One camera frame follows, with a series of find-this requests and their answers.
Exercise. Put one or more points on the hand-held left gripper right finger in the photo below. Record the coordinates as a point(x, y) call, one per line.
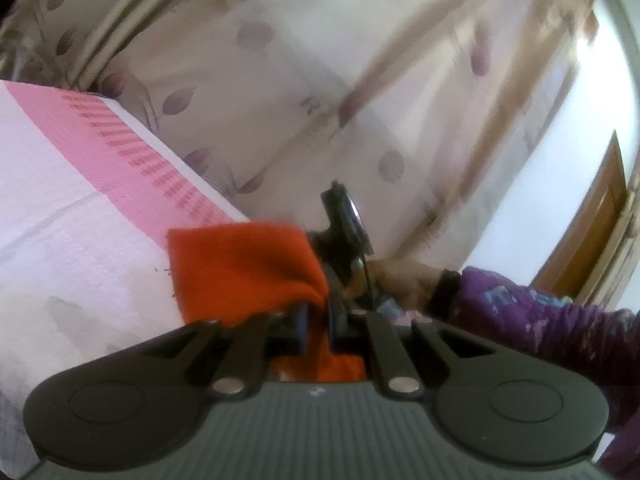
point(334, 327)

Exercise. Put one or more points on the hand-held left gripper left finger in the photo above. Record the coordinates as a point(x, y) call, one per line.
point(301, 327)

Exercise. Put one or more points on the orange garment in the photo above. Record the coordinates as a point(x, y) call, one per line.
point(235, 270)

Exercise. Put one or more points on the person's right forearm purple sleeve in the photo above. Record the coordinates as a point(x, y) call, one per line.
point(540, 330)

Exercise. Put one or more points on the person's right hand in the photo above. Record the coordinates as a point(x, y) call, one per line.
point(405, 287)

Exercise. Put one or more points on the floral beige curtain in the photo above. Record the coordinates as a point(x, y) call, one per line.
point(310, 75)

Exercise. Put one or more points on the brown wooden door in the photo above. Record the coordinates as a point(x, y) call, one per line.
point(587, 220)

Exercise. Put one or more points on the pink checked bed sheet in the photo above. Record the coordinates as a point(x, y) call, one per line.
point(75, 230)

